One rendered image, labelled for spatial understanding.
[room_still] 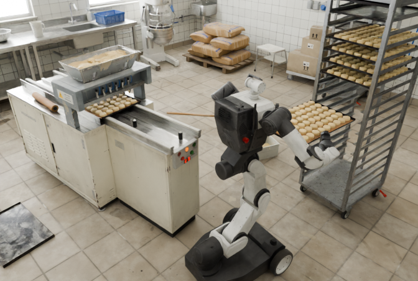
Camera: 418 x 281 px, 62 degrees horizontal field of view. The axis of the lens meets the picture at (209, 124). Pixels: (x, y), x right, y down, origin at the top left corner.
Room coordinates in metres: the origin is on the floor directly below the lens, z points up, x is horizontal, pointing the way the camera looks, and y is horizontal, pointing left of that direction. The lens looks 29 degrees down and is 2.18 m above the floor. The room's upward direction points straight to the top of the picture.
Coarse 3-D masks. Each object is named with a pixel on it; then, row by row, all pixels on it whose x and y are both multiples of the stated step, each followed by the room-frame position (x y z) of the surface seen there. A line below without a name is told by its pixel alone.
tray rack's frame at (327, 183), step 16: (368, 0) 2.32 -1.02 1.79; (384, 0) 2.24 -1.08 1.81; (400, 0) 2.21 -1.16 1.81; (416, 64) 2.56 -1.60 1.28; (400, 128) 2.55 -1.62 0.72; (336, 160) 2.89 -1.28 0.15; (320, 176) 2.63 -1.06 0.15; (336, 176) 2.63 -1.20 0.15; (384, 176) 2.55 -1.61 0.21; (320, 192) 2.40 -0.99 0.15; (336, 192) 2.40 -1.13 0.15; (368, 192) 2.40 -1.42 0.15
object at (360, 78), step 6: (330, 72) 2.51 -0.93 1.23; (336, 72) 2.49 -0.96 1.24; (342, 72) 2.50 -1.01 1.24; (348, 72) 2.49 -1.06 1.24; (354, 72) 2.49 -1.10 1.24; (390, 72) 2.49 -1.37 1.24; (396, 72) 2.50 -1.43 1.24; (402, 72) 2.54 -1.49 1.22; (348, 78) 2.39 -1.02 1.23; (354, 78) 2.36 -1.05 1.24; (360, 78) 2.38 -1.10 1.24; (366, 78) 2.36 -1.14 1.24; (384, 78) 2.40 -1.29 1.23; (366, 84) 2.27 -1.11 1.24
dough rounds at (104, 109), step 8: (120, 96) 2.76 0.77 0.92; (96, 104) 2.59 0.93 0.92; (104, 104) 2.59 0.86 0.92; (112, 104) 2.62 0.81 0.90; (120, 104) 2.59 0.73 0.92; (128, 104) 2.60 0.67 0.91; (88, 112) 2.49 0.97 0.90; (96, 112) 2.45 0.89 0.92; (104, 112) 2.45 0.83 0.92; (112, 112) 2.48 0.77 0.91
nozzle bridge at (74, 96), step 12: (120, 72) 2.65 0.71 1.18; (132, 72) 2.67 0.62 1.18; (144, 72) 2.80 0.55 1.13; (60, 84) 2.41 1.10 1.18; (72, 84) 2.41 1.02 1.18; (84, 84) 2.41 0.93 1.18; (96, 84) 2.41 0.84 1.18; (108, 84) 2.58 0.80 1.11; (120, 84) 2.66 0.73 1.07; (132, 84) 2.72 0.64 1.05; (60, 96) 2.40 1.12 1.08; (72, 96) 2.29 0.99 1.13; (84, 96) 2.40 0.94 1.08; (108, 96) 2.50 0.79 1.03; (144, 96) 2.88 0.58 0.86; (72, 108) 2.31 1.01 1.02; (84, 108) 2.29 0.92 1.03; (72, 120) 2.34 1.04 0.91
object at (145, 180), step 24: (120, 120) 2.47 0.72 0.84; (144, 120) 2.47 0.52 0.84; (120, 144) 2.30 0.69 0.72; (144, 144) 2.12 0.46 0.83; (120, 168) 2.33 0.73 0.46; (144, 168) 2.13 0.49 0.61; (168, 168) 1.98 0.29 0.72; (192, 168) 2.18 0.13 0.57; (120, 192) 2.36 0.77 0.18; (144, 192) 2.15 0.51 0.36; (168, 192) 1.98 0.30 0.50; (192, 192) 2.17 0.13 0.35; (144, 216) 2.23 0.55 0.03; (168, 216) 1.99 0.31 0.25; (192, 216) 2.17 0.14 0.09
